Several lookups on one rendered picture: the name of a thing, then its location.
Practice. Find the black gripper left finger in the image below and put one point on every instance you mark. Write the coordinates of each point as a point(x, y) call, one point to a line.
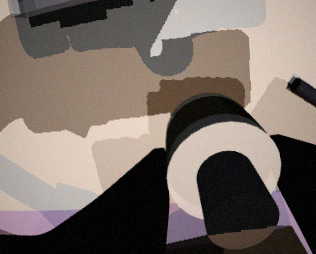
point(130, 217)

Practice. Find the black cylindrical rod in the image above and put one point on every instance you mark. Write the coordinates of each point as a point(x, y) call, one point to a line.
point(304, 90)

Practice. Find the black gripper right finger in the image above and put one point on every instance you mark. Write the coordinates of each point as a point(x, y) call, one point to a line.
point(297, 183)

